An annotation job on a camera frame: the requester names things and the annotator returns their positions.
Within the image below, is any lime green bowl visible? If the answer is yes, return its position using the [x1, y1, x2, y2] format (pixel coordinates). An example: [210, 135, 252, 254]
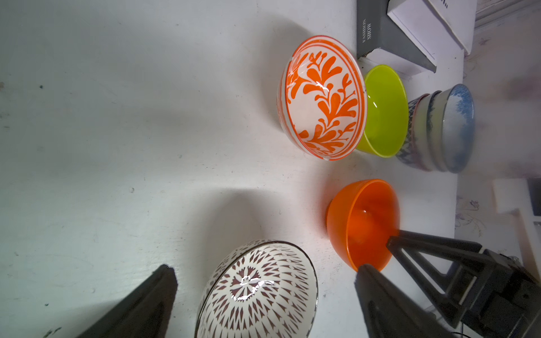
[356, 65, 409, 158]

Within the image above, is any plain orange bowl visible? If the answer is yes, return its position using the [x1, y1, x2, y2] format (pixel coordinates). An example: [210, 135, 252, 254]
[325, 180, 400, 271]

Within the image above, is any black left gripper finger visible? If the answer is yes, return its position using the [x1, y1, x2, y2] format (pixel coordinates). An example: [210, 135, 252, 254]
[79, 265, 178, 337]

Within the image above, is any grey book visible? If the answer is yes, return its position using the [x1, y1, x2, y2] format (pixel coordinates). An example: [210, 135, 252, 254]
[356, 0, 437, 76]

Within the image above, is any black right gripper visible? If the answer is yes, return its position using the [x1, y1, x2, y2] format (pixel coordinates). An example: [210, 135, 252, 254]
[354, 230, 540, 337]

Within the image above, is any red patterned bowl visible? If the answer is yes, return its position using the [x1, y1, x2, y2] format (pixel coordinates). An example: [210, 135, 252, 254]
[396, 94, 428, 171]

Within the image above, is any white book black lettering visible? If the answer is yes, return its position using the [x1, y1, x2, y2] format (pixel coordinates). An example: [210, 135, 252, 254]
[387, 0, 477, 65]

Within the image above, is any dark rimmed blue floral bowl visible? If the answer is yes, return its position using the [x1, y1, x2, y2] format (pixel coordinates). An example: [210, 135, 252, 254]
[427, 84, 476, 173]

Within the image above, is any brown white patterned bowl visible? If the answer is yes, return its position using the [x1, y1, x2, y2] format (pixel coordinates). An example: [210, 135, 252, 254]
[194, 239, 318, 337]

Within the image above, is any orange floral white bowl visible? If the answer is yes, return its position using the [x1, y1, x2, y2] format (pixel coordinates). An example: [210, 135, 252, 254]
[276, 35, 368, 161]

